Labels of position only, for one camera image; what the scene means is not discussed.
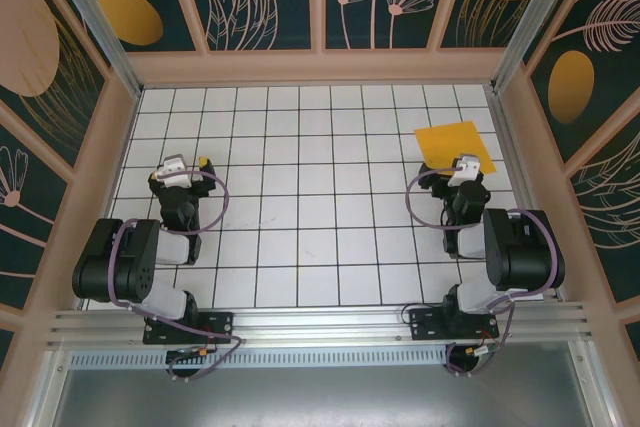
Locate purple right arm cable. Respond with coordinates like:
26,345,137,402
405,154,561,378

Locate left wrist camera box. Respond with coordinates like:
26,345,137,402
153,153,190,189

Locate slotted grey cable duct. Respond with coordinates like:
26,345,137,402
69,344,451,369

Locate yellow square paper sheet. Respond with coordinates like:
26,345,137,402
413,120,497,176

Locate aluminium side rail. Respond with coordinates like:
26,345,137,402
487,86,569,304

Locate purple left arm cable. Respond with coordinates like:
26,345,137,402
107,169,246,383

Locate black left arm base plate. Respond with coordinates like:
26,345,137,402
142,310,236,346

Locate aluminium frame post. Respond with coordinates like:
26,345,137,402
488,0,599,94
39,0,145,98

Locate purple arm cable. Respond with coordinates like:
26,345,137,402
107,169,246,383
405,154,561,378

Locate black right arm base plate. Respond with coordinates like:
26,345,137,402
408,306,501,341

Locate long aluminium mounting rail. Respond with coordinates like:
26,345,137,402
47,300,596,348

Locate grey metal sheet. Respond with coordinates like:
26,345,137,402
29,346,616,427

